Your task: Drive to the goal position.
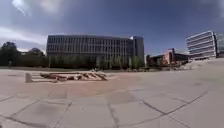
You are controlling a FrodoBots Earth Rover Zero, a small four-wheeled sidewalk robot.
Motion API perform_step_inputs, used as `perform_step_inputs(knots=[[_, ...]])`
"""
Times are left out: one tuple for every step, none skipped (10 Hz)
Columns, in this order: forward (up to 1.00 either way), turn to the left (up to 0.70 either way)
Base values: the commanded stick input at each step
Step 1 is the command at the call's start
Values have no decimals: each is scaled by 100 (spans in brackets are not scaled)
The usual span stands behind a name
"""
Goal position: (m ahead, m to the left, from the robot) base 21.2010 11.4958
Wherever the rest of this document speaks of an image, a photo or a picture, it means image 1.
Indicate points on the row of small green trees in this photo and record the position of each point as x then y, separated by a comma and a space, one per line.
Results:
106, 62

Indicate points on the wide dark glass building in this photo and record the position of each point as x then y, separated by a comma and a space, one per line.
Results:
86, 45

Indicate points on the grey concrete slab plaza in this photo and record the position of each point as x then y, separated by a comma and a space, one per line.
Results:
133, 110

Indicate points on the red brick building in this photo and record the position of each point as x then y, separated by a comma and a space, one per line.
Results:
170, 57

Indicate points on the low stepped seating structure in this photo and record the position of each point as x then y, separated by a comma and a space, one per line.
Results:
50, 76

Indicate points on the pale stone embankment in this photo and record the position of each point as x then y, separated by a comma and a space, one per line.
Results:
200, 64

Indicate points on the white banded building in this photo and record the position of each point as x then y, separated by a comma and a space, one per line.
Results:
200, 45

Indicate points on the row of tall dark trees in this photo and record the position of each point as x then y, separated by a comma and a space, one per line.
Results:
10, 53

